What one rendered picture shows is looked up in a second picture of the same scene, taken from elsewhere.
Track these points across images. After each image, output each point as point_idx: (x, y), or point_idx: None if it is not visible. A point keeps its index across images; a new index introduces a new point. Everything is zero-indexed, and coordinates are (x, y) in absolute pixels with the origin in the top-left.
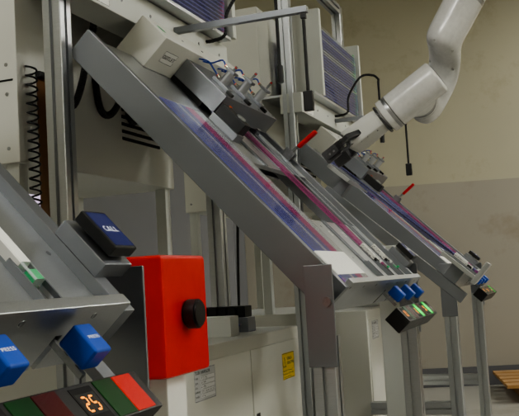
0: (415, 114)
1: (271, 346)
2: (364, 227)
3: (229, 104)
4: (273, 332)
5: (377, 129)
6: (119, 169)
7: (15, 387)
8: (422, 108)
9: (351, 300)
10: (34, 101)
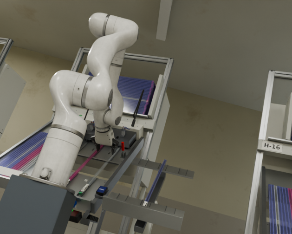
0: (97, 121)
1: (70, 227)
2: (108, 180)
3: (85, 134)
4: (77, 223)
5: (95, 132)
6: (100, 165)
7: None
8: (96, 118)
9: None
10: None
